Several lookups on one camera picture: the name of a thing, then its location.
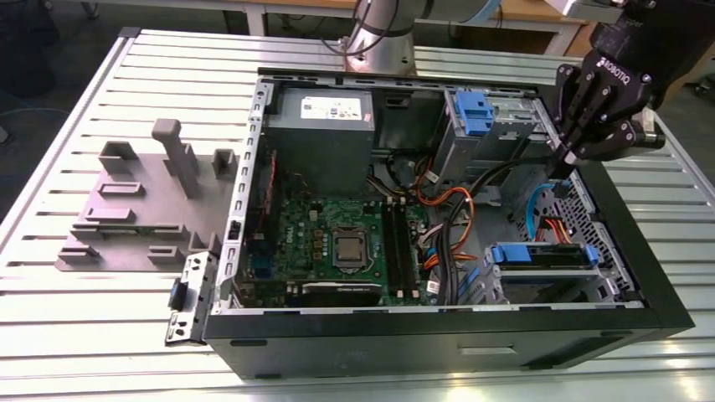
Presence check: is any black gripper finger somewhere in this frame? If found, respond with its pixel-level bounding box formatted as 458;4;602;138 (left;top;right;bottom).
567;91;666;179
550;62;614;179

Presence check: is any orange disk power wire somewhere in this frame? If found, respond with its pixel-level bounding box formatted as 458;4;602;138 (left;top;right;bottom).
537;216;578;249

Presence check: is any hard disk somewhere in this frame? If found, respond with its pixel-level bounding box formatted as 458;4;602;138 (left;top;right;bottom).
490;244;601;272

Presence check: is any silver disk bay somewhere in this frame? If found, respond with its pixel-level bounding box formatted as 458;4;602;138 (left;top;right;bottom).
483;241;625;306

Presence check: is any blue drive bay latch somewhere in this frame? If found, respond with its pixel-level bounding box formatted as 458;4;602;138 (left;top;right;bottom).
455;90;497;137

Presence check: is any silver optical drive bay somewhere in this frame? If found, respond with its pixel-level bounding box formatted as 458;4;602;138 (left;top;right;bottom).
435;87;563;189

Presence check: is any black RAM slot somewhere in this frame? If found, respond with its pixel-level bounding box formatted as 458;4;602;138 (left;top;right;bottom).
397;197;422;296
382;197;409;296

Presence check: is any grey power supply unit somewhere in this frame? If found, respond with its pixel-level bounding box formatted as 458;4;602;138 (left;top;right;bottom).
262;86;377;200

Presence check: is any silver CPU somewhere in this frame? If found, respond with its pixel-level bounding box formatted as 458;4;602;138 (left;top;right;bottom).
334;238;365;263

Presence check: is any CPU socket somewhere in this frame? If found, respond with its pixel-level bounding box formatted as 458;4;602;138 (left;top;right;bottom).
329;225;375;276

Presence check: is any green motherboard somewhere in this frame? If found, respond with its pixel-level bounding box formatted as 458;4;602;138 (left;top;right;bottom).
244;196;443;307

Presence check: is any black graphics card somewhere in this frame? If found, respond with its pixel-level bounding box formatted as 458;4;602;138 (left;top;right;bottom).
284;279;386;307

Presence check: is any black PC case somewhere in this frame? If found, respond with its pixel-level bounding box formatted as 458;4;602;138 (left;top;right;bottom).
164;64;698;380

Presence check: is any grey parts rack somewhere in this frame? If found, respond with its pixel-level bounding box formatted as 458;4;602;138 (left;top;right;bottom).
52;118;247;276

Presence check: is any blue VGA port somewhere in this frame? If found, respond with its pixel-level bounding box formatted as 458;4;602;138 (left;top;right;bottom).
168;278;190;312

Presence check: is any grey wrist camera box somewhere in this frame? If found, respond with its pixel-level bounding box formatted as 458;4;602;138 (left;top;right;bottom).
545;0;633;22

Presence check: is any wooden desk white frame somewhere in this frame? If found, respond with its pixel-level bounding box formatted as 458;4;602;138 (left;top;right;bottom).
223;0;594;55

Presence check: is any blue SATA wire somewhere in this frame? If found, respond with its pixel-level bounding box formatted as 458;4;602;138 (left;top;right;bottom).
527;179;570;243

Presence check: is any orange yellow wire bundle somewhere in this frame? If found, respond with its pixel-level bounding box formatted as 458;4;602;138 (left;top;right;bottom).
417;187;479;273

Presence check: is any black cable bundle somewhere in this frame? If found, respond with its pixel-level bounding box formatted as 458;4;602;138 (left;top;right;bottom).
435;157;561;305

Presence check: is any thin red wire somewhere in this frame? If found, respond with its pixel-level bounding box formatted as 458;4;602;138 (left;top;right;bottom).
260;148;279;246

